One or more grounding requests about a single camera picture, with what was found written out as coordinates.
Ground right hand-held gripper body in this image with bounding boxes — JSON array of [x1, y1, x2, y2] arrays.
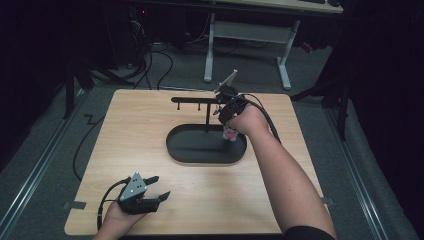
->
[[213, 69, 250, 126]]

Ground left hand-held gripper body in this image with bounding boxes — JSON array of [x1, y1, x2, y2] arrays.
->
[[116, 171, 161, 216]]

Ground white and black plush keychain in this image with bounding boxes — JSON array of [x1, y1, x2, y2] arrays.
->
[[222, 124, 239, 143]]

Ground black key rack with tray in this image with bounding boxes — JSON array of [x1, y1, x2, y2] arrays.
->
[[165, 96, 248, 165]]

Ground person's right hand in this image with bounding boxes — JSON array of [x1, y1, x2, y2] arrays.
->
[[226, 104, 271, 136]]

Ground person's left hand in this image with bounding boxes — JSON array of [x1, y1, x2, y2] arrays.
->
[[99, 200, 148, 240]]

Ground desk with white legs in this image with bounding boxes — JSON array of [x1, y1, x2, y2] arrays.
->
[[203, 0, 344, 91]]

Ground black metal stand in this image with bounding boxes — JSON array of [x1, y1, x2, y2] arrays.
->
[[62, 56, 134, 121], [289, 74, 352, 142]]

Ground black computer tower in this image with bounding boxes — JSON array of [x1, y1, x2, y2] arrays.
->
[[128, 6, 152, 68]]

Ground left hand-held gripper cable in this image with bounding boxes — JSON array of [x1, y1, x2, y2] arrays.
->
[[96, 177, 133, 232]]

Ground hand-held gripper cable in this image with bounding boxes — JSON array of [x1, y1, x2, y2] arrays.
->
[[96, 177, 133, 232], [233, 92, 282, 145]]

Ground right hand-held gripper cable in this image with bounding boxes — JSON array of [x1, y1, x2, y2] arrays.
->
[[233, 92, 282, 145]]

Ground black cable on floor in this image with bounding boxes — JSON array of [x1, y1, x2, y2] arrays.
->
[[72, 113, 106, 183]]

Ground bundle of black cables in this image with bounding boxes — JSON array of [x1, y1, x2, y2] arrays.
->
[[132, 41, 175, 91]]

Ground metal floor rail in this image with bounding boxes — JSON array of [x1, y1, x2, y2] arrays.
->
[[0, 89, 88, 234], [323, 107, 390, 240]]

